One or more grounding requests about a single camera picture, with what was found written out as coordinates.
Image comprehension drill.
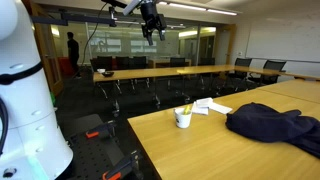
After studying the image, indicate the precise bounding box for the black mesh office chair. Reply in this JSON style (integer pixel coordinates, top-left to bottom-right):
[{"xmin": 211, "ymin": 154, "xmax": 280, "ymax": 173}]
[
  {"xmin": 247, "ymin": 59, "xmax": 288, "ymax": 87},
  {"xmin": 225, "ymin": 57, "xmax": 253, "ymax": 88}
]

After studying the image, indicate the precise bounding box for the long wooden conference table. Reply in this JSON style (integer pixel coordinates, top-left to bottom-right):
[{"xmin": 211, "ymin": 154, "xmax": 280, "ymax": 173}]
[{"xmin": 92, "ymin": 64, "xmax": 320, "ymax": 116}]

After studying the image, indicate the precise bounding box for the white wall whiteboard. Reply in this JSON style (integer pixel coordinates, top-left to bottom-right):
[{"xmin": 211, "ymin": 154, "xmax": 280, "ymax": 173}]
[{"xmin": 245, "ymin": 18, "xmax": 320, "ymax": 64}]

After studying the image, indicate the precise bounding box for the dark navy cloth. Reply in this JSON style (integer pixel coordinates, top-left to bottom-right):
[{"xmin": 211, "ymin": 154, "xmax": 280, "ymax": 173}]
[{"xmin": 225, "ymin": 102, "xmax": 320, "ymax": 160}]

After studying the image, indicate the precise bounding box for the black overhead mounting bar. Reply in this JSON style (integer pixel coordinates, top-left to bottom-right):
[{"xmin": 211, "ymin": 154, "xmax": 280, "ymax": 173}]
[{"xmin": 31, "ymin": 9, "xmax": 118, "ymax": 28}]

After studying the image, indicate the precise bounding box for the white folded paper napkin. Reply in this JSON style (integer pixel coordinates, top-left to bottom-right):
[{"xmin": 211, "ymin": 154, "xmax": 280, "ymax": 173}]
[{"xmin": 191, "ymin": 97, "xmax": 215, "ymax": 116}]

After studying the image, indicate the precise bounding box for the wooden door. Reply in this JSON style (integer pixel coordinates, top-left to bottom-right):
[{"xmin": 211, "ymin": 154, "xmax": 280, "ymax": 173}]
[{"xmin": 30, "ymin": 2, "xmax": 65, "ymax": 97}]

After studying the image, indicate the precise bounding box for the white paper sheet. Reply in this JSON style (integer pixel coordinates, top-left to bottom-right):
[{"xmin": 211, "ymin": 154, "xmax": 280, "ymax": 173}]
[{"xmin": 207, "ymin": 101, "xmax": 234, "ymax": 116}]

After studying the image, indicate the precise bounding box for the black orange clamp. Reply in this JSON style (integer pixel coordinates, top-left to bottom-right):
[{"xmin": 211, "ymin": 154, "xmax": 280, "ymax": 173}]
[
  {"xmin": 101, "ymin": 149, "xmax": 144, "ymax": 180},
  {"xmin": 67, "ymin": 120, "xmax": 117, "ymax": 142}
]

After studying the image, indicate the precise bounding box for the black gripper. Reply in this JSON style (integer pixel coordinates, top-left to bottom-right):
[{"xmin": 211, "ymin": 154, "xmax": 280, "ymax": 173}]
[{"xmin": 139, "ymin": 0, "xmax": 168, "ymax": 47}]

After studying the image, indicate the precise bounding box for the long ceiling light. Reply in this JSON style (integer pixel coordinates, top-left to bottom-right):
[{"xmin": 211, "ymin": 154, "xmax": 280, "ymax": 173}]
[
  {"xmin": 157, "ymin": 1, "xmax": 208, "ymax": 12},
  {"xmin": 206, "ymin": 8, "xmax": 239, "ymax": 17}
]

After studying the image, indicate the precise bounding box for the person in dark clothes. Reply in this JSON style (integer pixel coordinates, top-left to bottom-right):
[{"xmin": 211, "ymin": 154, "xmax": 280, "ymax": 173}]
[{"xmin": 66, "ymin": 31, "xmax": 82, "ymax": 80}]

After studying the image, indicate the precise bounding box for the red seat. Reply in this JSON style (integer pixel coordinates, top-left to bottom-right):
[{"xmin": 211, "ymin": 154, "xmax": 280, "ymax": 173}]
[{"xmin": 57, "ymin": 56, "xmax": 75, "ymax": 77}]

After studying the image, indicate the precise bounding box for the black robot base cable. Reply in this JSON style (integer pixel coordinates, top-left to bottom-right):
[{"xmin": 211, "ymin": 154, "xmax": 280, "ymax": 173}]
[{"xmin": 0, "ymin": 96, "xmax": 10, "ymax": 157}]

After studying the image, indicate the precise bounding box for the black hanging cable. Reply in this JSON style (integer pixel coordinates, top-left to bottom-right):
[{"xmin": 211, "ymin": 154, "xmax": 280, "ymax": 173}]
[{"xmin": 71, "ymin": 2, "xmax": 109, "ymax": 80}]

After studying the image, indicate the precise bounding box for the white cup with handle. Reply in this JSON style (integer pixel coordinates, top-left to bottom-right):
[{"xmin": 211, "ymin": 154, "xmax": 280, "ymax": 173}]
[{"xmin": 172, "ymin": 106, "xmax": 193, "ymax": 130}]

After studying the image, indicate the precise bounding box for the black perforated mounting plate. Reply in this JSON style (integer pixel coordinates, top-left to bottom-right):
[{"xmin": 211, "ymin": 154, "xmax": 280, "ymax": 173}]
[{"xmin": 65, "ymin": 130, "xmax": 127, "ymax": 180}]

